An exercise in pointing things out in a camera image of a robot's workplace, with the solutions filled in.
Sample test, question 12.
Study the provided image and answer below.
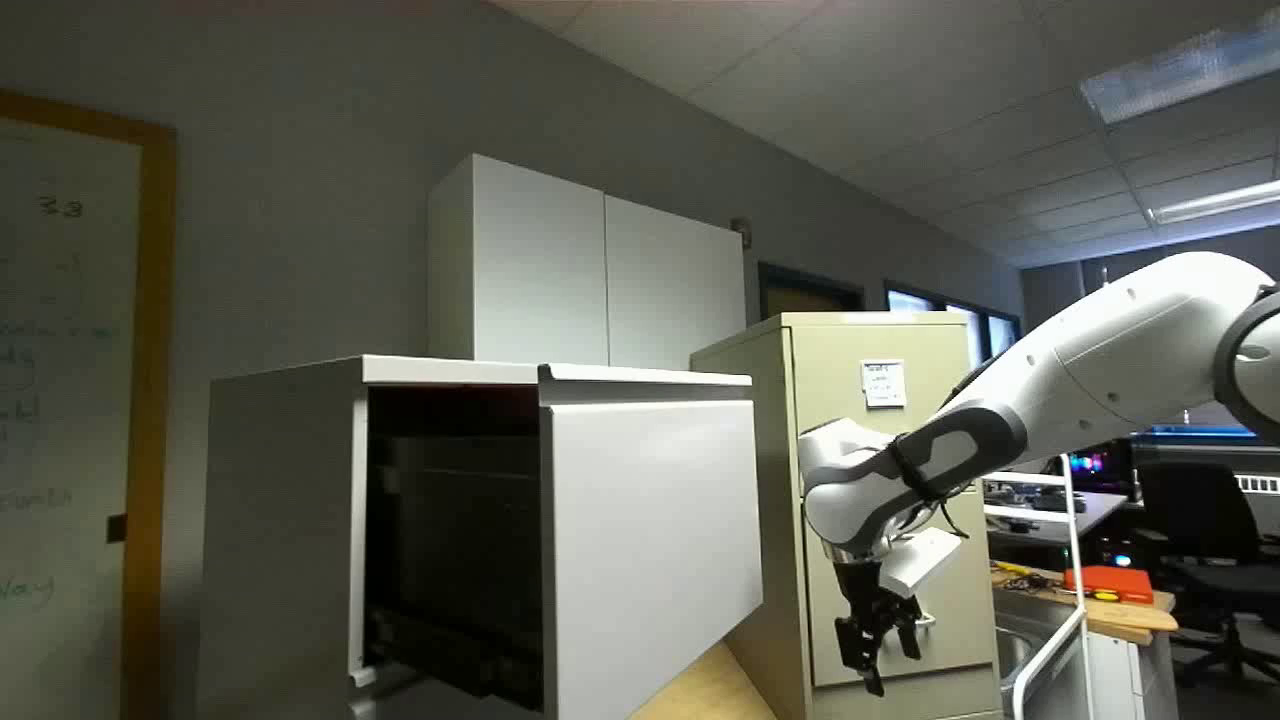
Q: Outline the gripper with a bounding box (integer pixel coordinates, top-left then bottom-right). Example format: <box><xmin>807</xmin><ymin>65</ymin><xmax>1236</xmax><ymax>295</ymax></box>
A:
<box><xmin>833</xmin><ymin>556</ymin><xmax>924</xmax><ymax>698</ymax></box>

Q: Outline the white drawer cabinet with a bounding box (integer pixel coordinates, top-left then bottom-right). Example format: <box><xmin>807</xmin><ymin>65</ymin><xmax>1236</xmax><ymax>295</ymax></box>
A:
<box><xmin>195</xmin><ymin>354</ymin><xmax>767</xmax><ymax>720</ymax></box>

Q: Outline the white metal rack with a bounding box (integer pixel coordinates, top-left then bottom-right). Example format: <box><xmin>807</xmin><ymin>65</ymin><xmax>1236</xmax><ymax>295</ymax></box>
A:
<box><xmin>983</xmin><ymin>454</ymin><xmax>1098</xmax><ymax>720</ymax></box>

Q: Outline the grey desk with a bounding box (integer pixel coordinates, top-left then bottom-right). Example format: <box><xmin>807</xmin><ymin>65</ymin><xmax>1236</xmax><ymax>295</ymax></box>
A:
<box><xmin>984</xmin><ymin>478</ymin><xmax>1131</xmax><ymax>547</ymax></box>

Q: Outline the orange case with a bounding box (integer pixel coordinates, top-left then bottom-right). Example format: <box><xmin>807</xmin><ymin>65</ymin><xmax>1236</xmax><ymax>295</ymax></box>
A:
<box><xmin>1061</xmin><ymin>565</ymin><xmax>1157</xmax><ymax>606</ymax></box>

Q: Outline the wooden table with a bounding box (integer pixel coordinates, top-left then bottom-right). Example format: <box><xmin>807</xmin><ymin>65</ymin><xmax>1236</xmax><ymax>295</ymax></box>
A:
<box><xmin>990</xmin><ymin>562</ymin><xmax>1180</xmax><ymax>647</ymax></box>

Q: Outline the white paper note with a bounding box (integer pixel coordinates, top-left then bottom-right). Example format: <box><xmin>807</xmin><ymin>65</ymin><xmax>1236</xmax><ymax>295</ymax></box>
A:
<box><xmin>861</xmin><ymin>359</ymin><xmax>908</xmax><ymax>410</ymax></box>

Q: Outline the monitor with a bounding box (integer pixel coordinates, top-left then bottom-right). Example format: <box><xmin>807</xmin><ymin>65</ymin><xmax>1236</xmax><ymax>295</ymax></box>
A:
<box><xmin>1064</xmin><ymin>448</ymin><xmax>1137</xmax><ymax>497</ymax></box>

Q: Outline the beige filing cabinet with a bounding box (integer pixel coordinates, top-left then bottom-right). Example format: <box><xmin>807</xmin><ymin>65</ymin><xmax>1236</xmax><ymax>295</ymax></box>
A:
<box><xmin>689</xmin><ymin>311</ymin><xmax>1007</xmax><ymax>720</ymax></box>

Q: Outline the row of windows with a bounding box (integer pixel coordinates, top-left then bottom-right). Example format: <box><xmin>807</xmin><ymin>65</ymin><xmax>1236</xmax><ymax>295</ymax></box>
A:
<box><xmin>884</xmin><ymin>279</ymin><xmax>1023</xmax><ymax>363</ymax></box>

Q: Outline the black office chair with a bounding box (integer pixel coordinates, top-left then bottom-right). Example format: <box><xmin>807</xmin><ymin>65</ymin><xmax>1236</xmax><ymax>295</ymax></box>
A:
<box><xmin>1133</xmin><ymin>458</ymin><xmax>1280</xmax><ymax>693</ymax></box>

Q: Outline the window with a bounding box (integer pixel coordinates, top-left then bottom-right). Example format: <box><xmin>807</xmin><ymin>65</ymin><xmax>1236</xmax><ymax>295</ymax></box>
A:
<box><xmin>757</xmin><ymin>261</ymin><xmax>865</xmax><ymax>322</ymax></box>

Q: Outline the ceiling light strip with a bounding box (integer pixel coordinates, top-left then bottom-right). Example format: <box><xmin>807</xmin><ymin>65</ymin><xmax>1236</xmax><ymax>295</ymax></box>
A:
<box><xmin>1148</xmin><ymin>179</ymin><xmax>1280</xmax><ymax>227</ymax></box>

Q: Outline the ceiling light panel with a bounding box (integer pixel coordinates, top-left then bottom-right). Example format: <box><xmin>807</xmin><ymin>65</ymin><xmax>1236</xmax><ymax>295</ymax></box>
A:
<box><xmin>1079</xmin><ymin>18</ymin><xmax>1280</xmax><ymax>127</ymax></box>

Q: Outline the white wall cabinet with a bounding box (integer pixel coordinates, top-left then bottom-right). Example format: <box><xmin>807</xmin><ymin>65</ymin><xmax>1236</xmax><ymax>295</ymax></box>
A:
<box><xmin>427</xmin><ymin>153</ymin><xmax>750</xmax><ymax>374</ymax></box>

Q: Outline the whiteboard with wooden frame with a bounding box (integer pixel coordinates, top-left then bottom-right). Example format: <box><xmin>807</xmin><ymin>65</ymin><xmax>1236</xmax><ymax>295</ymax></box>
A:
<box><xmin>0</xmin><ymin>89</ymin><xmax>180</xmax><ymax>720</ymax></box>

